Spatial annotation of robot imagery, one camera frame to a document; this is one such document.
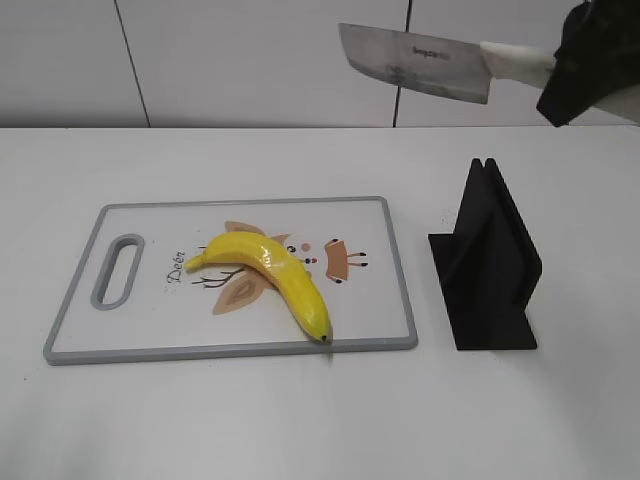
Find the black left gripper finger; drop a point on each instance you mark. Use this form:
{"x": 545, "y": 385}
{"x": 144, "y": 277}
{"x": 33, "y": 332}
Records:
{"x": 598, "y": 56}

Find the cleaver knife with white handle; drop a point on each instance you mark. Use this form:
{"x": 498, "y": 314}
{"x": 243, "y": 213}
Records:
{"x": 441, "y": 67}

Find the yellow plastic banana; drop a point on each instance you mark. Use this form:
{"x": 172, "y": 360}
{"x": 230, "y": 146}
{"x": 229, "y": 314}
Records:
{"x": 261, "y": 263}

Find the black knife stand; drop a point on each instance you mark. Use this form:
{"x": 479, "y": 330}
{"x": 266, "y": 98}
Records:
{"x": 488, "y": 266}

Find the white grey-rimmed cutting board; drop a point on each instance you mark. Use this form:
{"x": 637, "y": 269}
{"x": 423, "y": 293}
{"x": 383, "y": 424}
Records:
{"x": 131, "y": 299}

